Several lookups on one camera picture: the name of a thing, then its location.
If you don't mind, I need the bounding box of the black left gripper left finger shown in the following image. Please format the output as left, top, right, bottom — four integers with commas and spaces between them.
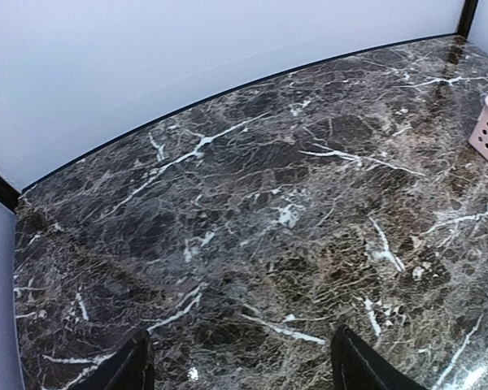
82, 329, 155, 390

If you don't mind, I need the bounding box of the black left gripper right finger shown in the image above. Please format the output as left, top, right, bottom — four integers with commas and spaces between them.
330, 324, 425, 390

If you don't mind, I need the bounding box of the black left frame post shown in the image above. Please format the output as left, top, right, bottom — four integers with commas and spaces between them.
0, 176, 20, 213

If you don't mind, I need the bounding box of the black frame post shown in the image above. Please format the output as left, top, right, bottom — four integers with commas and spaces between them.
456, 0, 478, 39
0, 176, 20, 213

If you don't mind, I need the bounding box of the black right frame post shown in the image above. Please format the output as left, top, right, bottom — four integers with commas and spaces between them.
456, 0, 478, 39

